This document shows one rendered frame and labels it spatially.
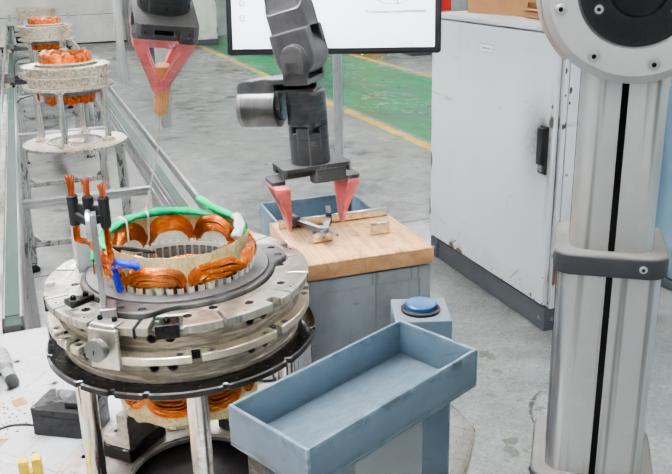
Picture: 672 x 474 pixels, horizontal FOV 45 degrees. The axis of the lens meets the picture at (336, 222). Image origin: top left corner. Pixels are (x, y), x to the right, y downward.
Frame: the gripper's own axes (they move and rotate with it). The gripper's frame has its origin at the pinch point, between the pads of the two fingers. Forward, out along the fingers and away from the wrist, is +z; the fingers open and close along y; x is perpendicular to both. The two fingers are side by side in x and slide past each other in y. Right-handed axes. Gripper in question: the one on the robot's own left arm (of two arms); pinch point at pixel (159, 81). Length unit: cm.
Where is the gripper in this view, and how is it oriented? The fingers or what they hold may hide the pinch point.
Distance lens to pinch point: 94.4
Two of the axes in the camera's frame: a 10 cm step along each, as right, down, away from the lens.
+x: 9.5, -0.1, 3.1
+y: 2.5, 6.2, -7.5
